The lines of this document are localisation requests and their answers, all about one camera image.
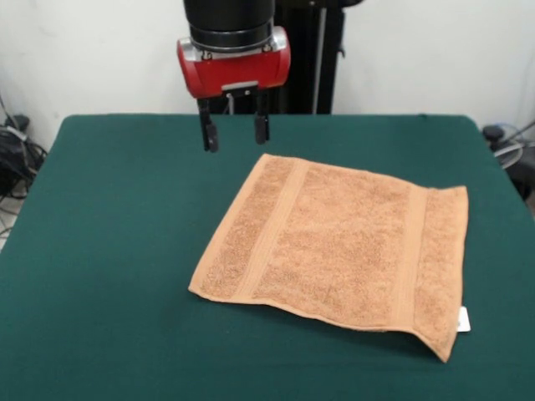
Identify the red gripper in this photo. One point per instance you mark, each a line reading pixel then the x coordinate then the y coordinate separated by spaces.
pixel 234 73

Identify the tan terry towel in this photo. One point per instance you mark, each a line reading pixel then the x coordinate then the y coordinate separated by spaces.
pixel 334 242

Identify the dark green table cloth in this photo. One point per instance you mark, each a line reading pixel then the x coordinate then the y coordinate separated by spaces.
pixel 104 292

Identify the grey round stand base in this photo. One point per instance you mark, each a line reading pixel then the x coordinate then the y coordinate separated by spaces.
pixel 507 154

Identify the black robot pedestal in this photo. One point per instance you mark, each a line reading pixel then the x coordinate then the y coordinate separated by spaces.
pixel 309 62

